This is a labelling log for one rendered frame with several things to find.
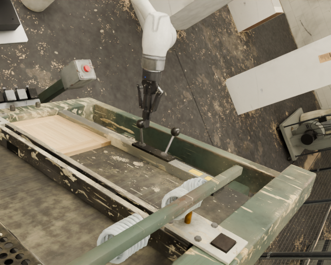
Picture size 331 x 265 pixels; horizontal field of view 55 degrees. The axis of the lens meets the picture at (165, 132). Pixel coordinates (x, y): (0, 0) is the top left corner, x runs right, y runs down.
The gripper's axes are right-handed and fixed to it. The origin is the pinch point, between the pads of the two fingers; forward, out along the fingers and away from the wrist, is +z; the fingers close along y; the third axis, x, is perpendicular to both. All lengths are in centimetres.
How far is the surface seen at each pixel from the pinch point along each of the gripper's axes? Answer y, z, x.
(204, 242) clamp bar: -55, 6, 41
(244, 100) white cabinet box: 109, 63, -356
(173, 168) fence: -19.2, 13.7, 3.2
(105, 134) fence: 20.2, 13.0, 3.2
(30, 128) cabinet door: 47, 15, 24
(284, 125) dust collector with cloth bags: 76, 117, -484
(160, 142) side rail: 6.5, 17.8, -20.8
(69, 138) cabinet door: 28.2, 14.9, 16.5
